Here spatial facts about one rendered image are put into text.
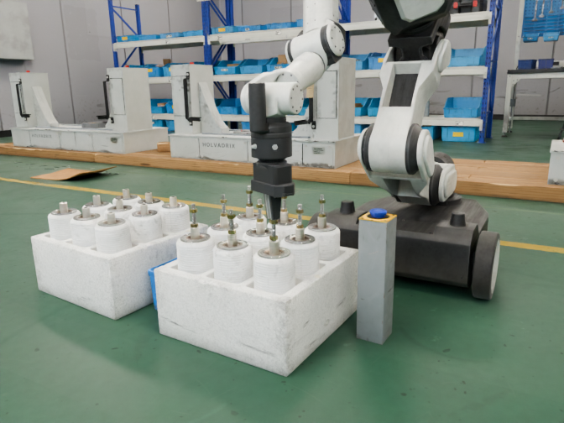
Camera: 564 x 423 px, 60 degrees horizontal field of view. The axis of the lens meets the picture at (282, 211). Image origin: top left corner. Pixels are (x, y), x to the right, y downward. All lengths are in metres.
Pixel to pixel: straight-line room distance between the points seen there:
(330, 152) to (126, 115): 1.95
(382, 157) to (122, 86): 3.32
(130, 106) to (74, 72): 4.28
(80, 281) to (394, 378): 0.91
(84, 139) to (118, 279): 3.45
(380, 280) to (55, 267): 0.97
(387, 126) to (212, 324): 0.71
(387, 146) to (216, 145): 2.48
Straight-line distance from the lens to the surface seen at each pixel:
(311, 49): 1.21
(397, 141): 1.37
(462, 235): 1.48
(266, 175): 1.03
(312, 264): 1.18
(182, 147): 3.95
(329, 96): 3.29
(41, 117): 5.52
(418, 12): 1.47
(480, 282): 1.47
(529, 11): 6.98
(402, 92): 1.52
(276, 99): 1.00
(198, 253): 1.21
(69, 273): 1.56
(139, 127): 4.53
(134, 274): 1.44
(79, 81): 8.73
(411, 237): 1.49
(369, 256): 1.17
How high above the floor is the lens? 0.62
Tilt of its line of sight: 14 degrees down
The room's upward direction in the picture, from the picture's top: 1 degrees counter-clockwise
